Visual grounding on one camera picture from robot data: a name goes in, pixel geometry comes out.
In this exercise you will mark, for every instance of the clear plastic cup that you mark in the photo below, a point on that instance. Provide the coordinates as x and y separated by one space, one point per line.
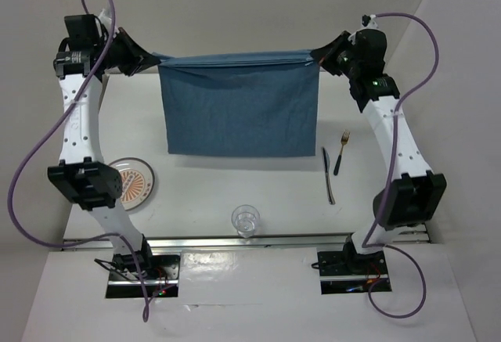
245 220

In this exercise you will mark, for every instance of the orange patterned plate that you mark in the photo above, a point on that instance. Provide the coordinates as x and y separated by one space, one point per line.
138 181

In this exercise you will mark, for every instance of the aluminium rail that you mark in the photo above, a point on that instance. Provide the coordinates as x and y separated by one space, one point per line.
402 203
418 234

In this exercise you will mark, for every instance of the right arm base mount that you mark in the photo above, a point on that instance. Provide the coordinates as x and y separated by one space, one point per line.
339 276

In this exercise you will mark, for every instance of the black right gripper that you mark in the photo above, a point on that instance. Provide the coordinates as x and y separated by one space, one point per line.
326 55

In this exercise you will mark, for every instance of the gold fork dark handle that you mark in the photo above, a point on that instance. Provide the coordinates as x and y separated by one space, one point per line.
344 142

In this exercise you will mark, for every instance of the blue cloth placemat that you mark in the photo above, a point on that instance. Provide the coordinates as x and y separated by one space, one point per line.
253 105

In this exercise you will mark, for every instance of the aluminium right side rail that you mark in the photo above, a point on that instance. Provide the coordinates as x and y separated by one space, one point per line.
402 203

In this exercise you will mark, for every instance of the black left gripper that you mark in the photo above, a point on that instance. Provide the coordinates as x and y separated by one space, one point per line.
135 63

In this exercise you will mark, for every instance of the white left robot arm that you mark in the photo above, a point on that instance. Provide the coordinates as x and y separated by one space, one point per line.
82 175

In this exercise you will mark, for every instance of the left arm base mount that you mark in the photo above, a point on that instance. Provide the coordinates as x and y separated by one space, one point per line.
160 278

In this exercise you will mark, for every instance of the aluminium front rail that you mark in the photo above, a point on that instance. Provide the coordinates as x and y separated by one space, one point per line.
418 234

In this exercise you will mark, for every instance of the dark handled knife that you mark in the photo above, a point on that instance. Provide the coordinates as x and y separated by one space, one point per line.
326 165

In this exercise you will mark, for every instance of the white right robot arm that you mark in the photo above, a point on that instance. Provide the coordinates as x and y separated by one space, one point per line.
435 184

